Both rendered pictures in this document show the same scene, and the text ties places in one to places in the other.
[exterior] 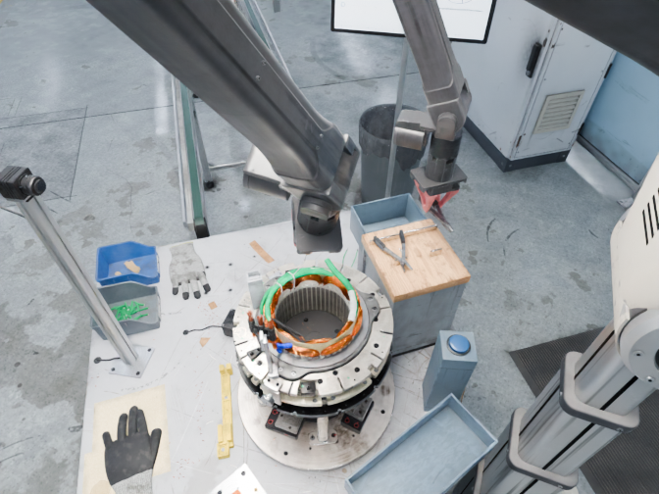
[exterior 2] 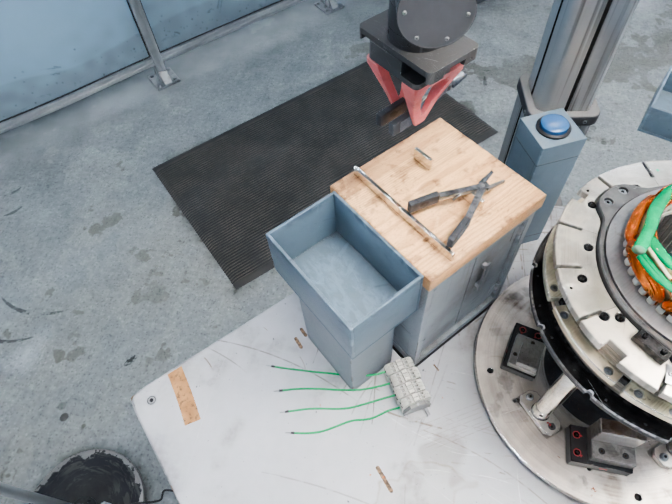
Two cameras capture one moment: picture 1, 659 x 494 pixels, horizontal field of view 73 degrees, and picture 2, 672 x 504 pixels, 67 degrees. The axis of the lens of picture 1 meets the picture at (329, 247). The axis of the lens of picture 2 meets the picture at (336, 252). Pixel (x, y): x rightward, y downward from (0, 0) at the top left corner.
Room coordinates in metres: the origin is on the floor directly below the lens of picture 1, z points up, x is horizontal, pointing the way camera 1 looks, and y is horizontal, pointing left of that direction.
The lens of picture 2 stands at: (0.95, 0.17, 1.57)
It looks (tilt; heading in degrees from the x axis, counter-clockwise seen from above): 56 degrees down; 255
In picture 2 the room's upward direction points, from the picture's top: 5 degrees counter-clockwise
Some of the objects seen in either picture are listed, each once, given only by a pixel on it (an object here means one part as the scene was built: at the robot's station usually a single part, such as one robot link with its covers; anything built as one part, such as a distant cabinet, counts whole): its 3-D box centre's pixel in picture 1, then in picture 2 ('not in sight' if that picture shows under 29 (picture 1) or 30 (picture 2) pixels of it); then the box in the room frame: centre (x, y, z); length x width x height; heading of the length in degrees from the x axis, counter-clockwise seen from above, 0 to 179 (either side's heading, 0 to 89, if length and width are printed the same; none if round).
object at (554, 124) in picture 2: (459, 343); (554, 124); (0.48, -0.27, 1.04); 0.04 x 0.04 x 0.01
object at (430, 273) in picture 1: (413, 257); (435, 196); (0.71, -0.20, 1.05); 0.20 x 0.19 x 0.02; 18
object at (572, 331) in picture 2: not in sight; (586, 341); (0.65, 0.04, 1.06); 0.09 x 0.04 x 0.01; 106
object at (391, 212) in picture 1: (383, 249); (345, 309); (0.86, -0.15, 0.92); 0.17 x 0.11 x 0.28; 108
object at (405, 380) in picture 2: not in sight; (406, 385); (0.80, -0.06, 0.80); 0.10 x 0.05 x 0.04; 90
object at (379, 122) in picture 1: (391, 148); not in sight; (2.12, -0.35, 0.39); 0.39 x 0.39 x 0.35
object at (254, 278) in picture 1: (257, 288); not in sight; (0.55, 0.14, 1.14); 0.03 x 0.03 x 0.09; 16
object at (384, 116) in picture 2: not in sight; (391, 112); (0.76, -0.23, 1.19); 0.04 x 0.01 x 0.02; 20
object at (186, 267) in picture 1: (188, 268); not in sight; (0.90, 0.44, 0.79); 0.24 x 0.12 x 0.02; 16
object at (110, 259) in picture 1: (128, 266); not in sight; (0.89, 0.61, 0.82); 0.16 x 0.14 x 0.07; 107
